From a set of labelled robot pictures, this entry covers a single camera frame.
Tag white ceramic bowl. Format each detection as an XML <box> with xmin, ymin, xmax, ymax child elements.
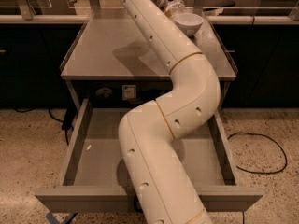
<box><xmin>173</xmin><ymin>13</ymin><xmax>204</xmax><ymax>37</ymax></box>

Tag clear plastic water bottle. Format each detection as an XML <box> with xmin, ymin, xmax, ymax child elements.
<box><xmin>167</xmin><ymin>0</ymin><xmax>186</xmax><ymax>14</ymax></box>

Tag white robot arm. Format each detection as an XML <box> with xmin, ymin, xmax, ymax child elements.
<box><xmin>119</xmin><ymin>0</ymin><xmax>221</xmax><ymax>224</ymax></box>

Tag open grey top drawer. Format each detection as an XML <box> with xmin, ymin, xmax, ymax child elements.
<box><xmin>36</xmin><ymin>100</ymin><xmax>263</xmax><ymax>213</ymax></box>

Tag grey metal cabinet table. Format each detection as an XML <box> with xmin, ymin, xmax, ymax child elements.
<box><xmin>59</xmin><ymin>7</ymin><xmax>239</xmax><ymax>112</ymax></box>

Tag white wall outlet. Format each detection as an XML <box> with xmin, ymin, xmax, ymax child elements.
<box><xmin>122</xmin><ymin>85</ymin><xmax>136</xmax><ymax>100</ymax></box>

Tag round grey wall socket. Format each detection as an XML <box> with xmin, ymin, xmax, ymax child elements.
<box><xmin>95</xmin><ymin>88</ymin><xmax>112</xmax><ymax>99</ymax></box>

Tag black floor cable left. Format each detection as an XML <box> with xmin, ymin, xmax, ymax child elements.
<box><xmin>13</xmin><ymin>107</ymin><xmax>75</xmax><ymax>146</ymax></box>

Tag black floor cable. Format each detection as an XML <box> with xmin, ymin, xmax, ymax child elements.
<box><xmin>227</xmin><ymin>131</ymin><xmax>288</xmax><ymax>175</ymax></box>
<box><xmin>13</xmin><ymin>107</ymin><xmax>75</xmax><ymax>146</ymax></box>

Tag black floor cable right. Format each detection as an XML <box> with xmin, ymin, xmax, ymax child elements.
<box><xmin>227</xmin><ymin>131</ymin><xmax>288</xmax><ymax>175</ymax></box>

